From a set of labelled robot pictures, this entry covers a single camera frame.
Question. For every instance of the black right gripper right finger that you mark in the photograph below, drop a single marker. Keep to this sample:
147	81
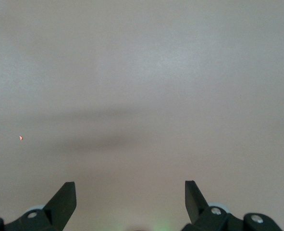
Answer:
195	207

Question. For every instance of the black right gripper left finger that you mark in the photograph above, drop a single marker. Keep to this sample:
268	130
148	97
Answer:
60	209

